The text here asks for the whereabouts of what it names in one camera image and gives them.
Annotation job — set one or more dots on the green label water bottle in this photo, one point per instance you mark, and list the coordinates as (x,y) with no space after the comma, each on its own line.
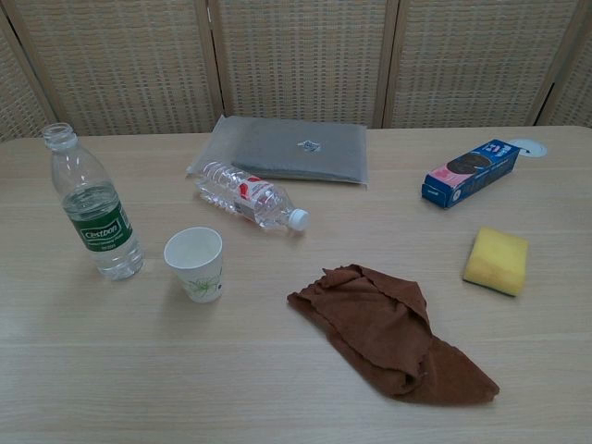
(99,231)

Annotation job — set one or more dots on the red label water bottle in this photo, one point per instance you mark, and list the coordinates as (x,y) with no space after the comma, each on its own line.
(250,196)

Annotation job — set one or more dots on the white paper cup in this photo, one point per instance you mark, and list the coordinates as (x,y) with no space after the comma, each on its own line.
(196,277)

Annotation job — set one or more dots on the brown cloth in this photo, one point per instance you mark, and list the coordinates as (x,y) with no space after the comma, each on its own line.
(379,324)

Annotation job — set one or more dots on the woven folding screen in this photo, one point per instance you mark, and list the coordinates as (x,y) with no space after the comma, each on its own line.
(296,60)

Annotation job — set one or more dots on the blue cookie box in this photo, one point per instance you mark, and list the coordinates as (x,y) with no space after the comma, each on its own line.
(467,178)

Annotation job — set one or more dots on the yellow sponge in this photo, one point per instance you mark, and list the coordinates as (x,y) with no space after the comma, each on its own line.
(497,261)

